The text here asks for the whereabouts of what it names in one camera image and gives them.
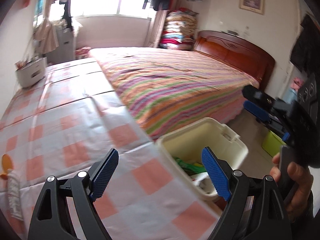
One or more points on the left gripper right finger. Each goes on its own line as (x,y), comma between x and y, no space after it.
(219,172)

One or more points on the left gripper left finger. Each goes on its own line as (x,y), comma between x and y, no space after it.
(100,174)

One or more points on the right human hand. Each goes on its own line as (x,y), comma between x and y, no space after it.
(304,179)

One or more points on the green white snack package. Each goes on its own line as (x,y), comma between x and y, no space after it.
(190,168)

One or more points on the green plastic box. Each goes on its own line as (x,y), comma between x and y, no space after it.
(272,144)

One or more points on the checkered pink tablecloth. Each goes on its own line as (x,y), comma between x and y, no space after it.
(70,120)

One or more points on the wooden red headboard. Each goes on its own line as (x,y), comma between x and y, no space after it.
(236,53)

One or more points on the striped bed cover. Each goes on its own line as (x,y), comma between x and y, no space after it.
(165,90)

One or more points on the white round storage container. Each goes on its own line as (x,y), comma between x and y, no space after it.
(32,72)

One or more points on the grey cabinet by window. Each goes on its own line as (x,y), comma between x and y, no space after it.
(65,52)

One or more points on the left pink curtain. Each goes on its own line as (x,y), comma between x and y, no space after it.
(45,33)

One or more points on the pink curtain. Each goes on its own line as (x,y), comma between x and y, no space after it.
(155,29)
(45,33)

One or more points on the stack of folded blankets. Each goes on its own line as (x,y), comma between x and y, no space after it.
(179,30)

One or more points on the right pink curtain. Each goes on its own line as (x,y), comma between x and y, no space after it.
(155,29)

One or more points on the framed wall picture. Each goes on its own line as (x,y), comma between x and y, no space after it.
(257,6)

